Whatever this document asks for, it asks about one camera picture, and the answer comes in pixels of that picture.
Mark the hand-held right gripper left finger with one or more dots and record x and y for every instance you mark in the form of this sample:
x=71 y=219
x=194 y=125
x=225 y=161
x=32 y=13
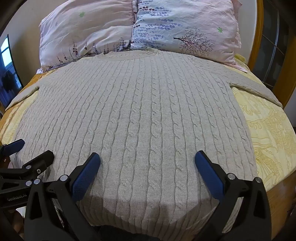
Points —
x=85 y=176

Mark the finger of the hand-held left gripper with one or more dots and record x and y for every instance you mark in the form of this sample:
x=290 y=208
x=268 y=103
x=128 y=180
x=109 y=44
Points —
x=15 y=146
x=42 y=160

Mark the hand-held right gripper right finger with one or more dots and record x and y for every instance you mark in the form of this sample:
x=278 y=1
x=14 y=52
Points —
x=209 y=176

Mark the yellow patterned bed sheet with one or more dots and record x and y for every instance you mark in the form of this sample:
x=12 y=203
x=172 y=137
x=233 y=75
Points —
x=268 y=132

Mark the window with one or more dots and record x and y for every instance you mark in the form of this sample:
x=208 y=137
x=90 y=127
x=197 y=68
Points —
x=9 y=69

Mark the pink and blue floral pillow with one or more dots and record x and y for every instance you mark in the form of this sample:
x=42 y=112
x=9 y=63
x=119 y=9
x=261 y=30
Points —
x=185 y=27

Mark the wooden bed frame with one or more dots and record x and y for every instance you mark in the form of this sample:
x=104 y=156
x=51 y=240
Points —
x=281 y=76

